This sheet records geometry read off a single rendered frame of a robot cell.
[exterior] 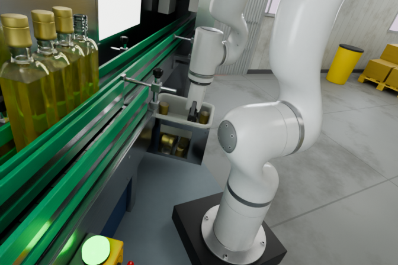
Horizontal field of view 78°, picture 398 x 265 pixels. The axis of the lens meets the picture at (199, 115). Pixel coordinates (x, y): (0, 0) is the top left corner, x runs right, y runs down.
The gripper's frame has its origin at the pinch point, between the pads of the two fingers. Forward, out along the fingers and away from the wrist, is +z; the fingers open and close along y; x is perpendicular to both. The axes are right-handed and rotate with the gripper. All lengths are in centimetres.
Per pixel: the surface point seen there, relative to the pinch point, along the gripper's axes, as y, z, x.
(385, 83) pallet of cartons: -447, 81, 344
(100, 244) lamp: 53, -4, -7
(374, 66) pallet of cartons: -472, 59, 322
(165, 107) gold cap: -4.5, 0.7, -11.1
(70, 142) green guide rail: 38.4, -10.9, -21.0
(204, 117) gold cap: -4.1, 0.7, 3.9
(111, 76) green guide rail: 0.4, -9.6, -30.1
